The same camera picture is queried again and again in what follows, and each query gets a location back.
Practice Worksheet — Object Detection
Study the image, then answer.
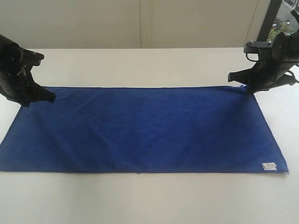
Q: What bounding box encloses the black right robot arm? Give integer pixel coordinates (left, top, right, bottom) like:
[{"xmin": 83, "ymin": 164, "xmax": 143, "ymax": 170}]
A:
[{"xmin": 228, "ymin": 32, "xmax": 299, "ymax": 93}]

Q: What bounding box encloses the green tree outside window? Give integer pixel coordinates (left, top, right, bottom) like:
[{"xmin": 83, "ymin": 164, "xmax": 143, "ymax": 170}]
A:
[{"xmin": 267, "ymin": 21, "xmax": 294, "ymax": 42}]

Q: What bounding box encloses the black window frame post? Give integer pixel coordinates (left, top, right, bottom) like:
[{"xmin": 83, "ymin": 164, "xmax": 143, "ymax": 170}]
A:
[{"xmin": 257, "ymin": 0, "xmax": 282, "ymax": 42}]

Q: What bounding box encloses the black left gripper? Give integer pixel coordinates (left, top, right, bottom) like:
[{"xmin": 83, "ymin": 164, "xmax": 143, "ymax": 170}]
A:
[{"xmin": 0, "ymin": 67, "xmax": 56, "ymax": 107}]

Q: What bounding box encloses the blue microfibre towel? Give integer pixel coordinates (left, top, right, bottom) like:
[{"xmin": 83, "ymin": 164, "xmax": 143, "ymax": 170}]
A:
[{"xmin": 0, "ymin": 86, "xmax": 288, "ymax": 173}]

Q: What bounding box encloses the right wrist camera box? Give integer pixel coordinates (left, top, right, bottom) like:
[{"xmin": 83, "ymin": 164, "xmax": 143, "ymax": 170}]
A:
[{"xmin": 243, "ymin": 41, "xmax": 273, "ymax": 62}]

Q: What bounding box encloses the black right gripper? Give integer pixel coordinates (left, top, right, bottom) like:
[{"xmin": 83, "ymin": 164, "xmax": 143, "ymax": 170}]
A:
[{"xmin": 228, "ymin": 62, "xmax": 296, "ymax": 93}]

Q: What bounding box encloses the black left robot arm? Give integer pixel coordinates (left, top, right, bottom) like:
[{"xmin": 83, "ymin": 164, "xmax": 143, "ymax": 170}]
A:
[{"xmin": 0, "ymin": 35, "xmax": 56, "ymax": 107}]

